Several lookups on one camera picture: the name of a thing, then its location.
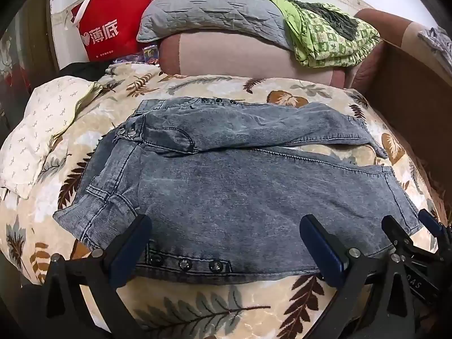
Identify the red shopping bag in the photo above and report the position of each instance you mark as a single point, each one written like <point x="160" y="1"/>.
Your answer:
<point x="106" y="14"/>

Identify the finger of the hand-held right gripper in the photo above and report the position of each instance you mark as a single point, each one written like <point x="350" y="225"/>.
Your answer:
<point x="397" y="233"/>
<point x="432" y="226"/>

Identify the brown and tan cushion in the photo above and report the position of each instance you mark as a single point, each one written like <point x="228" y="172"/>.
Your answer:
<point x="385" y="24"/>

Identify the pink bolster cushion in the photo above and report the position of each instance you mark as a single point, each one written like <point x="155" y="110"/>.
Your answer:
<point x="229" y="53"/>

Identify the dark grey-green cloth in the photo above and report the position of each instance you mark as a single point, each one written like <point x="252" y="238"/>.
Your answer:
<point x="332" y="17"/>

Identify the green patterned cloth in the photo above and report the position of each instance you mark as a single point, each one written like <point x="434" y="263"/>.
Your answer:
<point x="317" y="47"/>

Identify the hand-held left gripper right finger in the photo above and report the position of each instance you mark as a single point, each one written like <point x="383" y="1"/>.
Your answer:
<point x="322" y="252"/>

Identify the grey-blue denim pants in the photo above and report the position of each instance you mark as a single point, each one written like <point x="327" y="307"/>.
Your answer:
<point x="229" y="201"/>

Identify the colourful small packets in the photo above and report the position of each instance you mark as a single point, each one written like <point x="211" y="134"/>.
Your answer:
<point x="148" y="56"/>

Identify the grey crumpled cloth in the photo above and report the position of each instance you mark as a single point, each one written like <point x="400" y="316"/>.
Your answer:
<point x="436" y="42"/>

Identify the leaf print blanket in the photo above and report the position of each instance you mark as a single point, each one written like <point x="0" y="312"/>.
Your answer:
<point x="212" y="307"/>

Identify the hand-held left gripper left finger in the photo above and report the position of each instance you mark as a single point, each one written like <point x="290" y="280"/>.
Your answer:
<point x="130" y="252"/>

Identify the grey quilted pillow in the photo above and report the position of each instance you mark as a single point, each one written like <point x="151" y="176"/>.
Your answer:
<point x="212" y="7"/>

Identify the white sprig print pillow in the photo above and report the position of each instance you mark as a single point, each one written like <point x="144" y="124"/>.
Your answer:
<point x="39" y="127"/>

